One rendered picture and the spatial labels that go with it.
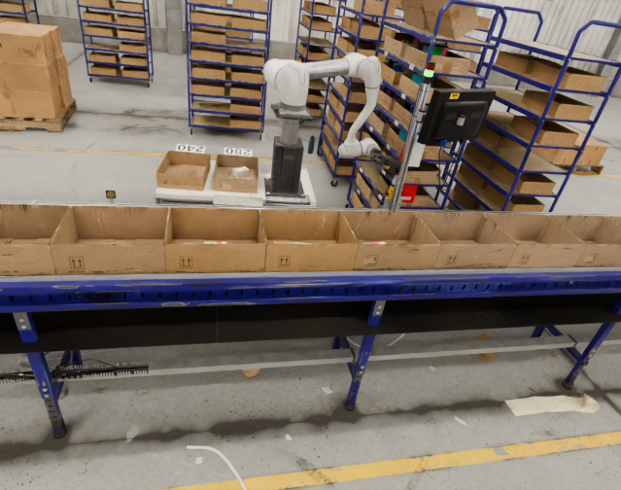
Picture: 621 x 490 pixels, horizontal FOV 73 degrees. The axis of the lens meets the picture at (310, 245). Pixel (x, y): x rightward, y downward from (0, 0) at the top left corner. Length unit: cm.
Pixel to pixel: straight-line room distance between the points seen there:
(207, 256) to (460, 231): 133
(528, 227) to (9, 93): 546
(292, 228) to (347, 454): 116
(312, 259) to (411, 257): 45
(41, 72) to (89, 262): 435
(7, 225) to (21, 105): 405
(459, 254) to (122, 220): 150
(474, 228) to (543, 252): 35
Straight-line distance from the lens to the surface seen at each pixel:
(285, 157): 267
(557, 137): 369
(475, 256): 209
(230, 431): 235
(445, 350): 259
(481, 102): 273
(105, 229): 203
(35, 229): 211
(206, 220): 195
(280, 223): 198
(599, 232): 292
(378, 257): 186
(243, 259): 172
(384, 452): 240
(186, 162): 310
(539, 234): 265
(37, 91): 602
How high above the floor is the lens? 197
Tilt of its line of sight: 32 degrees down
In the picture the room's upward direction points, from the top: 9 degrees clockwise
